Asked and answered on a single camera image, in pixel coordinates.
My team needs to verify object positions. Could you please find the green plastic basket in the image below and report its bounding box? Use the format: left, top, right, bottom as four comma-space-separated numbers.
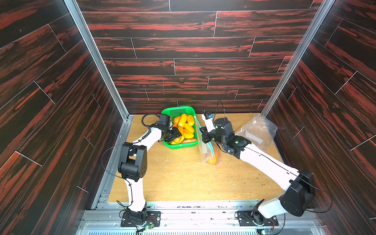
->
162, 106, 198, 150

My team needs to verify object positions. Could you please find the yellow mango top right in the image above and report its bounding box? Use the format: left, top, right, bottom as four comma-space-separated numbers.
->
187, 115, 195, 126

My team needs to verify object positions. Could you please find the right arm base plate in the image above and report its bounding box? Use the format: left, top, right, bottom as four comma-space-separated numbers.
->
235, 211, 279, 227

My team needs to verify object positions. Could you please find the red mango bottom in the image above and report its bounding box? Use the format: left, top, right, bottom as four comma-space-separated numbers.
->
182, 138, 197, 144

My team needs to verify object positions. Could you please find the aluminium front rail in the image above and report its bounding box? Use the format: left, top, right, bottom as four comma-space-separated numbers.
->
76, 200, 328, 235

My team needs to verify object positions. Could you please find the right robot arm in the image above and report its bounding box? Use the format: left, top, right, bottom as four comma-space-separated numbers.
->
200, 113, 314, 225

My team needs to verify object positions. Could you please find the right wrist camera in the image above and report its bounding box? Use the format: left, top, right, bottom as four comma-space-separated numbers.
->
202, 110, 215, 132

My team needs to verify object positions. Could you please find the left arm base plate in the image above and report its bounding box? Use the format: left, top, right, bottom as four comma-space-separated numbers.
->
120, 210, 162, 228

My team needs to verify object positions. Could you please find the clear zip-top bag blue zipper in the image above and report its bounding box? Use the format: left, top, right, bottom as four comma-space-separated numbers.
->
195, 117, 213, 163

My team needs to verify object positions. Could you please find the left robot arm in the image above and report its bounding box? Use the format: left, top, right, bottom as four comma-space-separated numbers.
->
117, 114, 182, 214

